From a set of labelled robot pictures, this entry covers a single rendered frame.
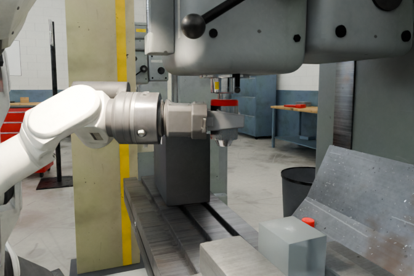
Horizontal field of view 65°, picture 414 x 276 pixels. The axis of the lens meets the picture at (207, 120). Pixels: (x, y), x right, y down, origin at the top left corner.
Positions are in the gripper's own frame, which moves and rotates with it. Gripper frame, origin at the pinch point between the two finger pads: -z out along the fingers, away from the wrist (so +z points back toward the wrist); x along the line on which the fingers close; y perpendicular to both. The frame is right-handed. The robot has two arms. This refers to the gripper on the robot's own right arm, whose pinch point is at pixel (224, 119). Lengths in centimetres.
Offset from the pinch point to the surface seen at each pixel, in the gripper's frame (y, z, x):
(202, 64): -8.4, 4.0, -10.8
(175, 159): 13.4, 10.1, 26.8
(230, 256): 14.4, 0.4, -18.6
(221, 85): -5.7, 0.8, -2.3
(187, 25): -12.6, 5.8, -16.2
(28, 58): -69, 444, 800
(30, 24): -155, 436, 804
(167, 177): 17.8, 12.2, 26.2
